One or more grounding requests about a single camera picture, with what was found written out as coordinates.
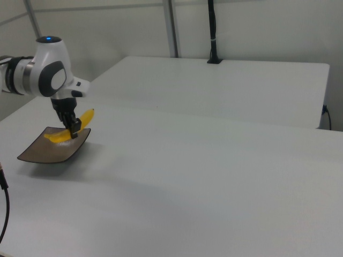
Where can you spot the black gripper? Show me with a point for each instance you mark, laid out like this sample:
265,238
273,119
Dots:
64,107

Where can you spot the yellow banana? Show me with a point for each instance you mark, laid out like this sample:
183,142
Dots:
83,120

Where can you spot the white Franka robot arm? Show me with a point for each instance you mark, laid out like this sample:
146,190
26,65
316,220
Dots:
51,67

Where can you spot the brown square ceramic plate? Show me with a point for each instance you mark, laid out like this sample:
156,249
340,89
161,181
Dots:
51,151

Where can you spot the white rectangular table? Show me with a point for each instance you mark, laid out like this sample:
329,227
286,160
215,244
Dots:
219,85

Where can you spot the black pole with base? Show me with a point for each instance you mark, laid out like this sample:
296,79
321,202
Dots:
213,26

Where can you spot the vertical aluminium frame post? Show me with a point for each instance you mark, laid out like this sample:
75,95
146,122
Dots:
171,26

